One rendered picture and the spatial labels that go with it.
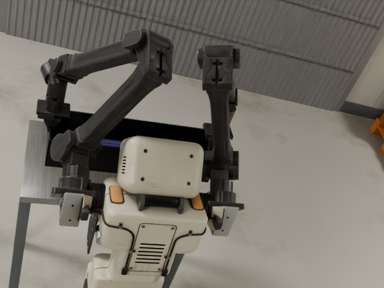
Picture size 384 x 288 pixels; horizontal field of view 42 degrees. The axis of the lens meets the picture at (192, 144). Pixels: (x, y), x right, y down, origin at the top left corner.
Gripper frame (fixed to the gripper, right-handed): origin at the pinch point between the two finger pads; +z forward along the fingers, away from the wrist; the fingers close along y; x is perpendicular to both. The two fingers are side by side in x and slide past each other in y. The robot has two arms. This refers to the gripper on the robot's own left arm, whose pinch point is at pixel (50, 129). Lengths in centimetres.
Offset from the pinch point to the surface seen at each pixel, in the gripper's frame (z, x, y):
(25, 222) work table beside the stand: 43.5, 3.4, 3.4
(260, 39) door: 61, -227, -171
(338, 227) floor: 110, -66, -204
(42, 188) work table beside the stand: 29.9, -1.9, -0.7
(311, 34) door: 44, -222, -210
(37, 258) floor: 110, -30, -6
